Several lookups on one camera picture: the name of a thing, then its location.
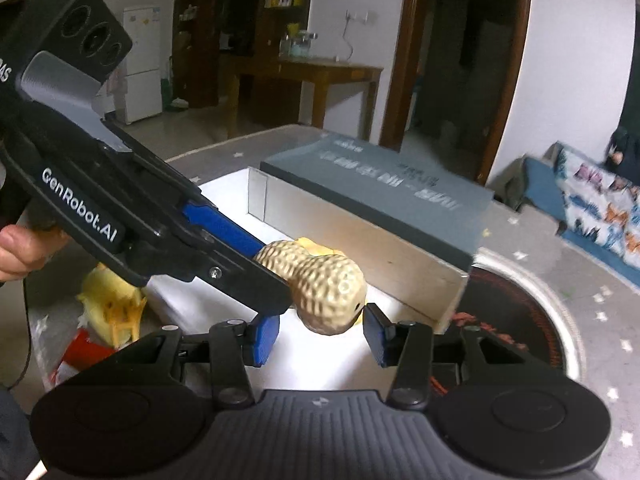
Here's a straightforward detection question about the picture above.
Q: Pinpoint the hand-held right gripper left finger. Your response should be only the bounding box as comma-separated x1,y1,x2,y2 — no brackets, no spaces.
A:
149,314,281,410

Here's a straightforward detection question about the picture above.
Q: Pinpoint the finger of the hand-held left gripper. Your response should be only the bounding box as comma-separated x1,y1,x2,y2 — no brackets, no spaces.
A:
149,254,294,316
181,199,274,259

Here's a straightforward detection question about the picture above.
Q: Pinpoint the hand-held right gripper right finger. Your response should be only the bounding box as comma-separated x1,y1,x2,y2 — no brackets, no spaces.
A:
362,304,497,410

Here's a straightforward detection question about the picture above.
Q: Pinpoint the beige peanut toy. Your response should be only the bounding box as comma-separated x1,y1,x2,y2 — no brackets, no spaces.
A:
252,240,367,336

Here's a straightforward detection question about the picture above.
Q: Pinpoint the cardboard box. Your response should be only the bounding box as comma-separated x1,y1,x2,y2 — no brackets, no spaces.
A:
142,166,473,394

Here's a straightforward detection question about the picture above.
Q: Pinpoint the yellow rubber chicken toy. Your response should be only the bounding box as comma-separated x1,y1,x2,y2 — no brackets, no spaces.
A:
76,265,149,347

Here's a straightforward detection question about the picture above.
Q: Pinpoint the grey printed box lid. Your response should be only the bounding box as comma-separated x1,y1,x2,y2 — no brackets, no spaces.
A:
260,129,496,266

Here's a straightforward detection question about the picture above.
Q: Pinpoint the red snack packet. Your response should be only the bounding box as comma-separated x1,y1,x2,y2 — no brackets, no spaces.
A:
51,327,119,387

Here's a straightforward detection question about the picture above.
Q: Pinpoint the grey starred desktop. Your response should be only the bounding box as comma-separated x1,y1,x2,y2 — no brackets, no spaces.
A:
22,122,640,480

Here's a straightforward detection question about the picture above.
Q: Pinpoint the person's left hand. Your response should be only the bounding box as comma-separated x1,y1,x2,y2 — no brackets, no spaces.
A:
0,224,69,284

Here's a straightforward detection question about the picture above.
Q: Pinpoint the yellow soft toy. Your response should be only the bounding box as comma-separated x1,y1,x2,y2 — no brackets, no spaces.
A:
298,236,369,332

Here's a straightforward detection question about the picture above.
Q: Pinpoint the white refrigerator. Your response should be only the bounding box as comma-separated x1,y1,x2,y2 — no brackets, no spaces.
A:
121,6,164,125

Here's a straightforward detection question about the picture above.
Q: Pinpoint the black round induction cooker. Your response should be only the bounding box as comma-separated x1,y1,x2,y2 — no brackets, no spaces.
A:
439,264,587,397

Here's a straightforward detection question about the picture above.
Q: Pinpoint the dark wooden cabinet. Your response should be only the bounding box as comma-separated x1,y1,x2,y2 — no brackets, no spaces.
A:
172,0,317,111

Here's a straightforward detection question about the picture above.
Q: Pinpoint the wooden table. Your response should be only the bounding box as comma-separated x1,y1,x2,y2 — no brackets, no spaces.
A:
220,55,385,142

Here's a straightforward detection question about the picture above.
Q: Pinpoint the blue sofa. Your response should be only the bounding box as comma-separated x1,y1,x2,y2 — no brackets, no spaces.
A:
519,142,640,292

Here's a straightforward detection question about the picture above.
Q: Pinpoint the butterfly pattern cushion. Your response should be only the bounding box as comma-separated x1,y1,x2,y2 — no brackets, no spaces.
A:
555,145,640,261

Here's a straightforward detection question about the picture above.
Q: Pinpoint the person's dark clothing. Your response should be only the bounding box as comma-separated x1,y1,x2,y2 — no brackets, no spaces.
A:
0,387,40,480

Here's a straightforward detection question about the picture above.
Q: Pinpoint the dark jacket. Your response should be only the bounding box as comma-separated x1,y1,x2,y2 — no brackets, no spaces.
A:
606,100,640,181

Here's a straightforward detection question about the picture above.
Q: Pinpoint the black cable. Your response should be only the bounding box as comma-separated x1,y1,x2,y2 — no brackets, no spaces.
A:
0,300,37,392

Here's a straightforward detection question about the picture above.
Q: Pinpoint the wooden door frame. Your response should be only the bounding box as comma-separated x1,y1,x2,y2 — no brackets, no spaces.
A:
380,0,537,186

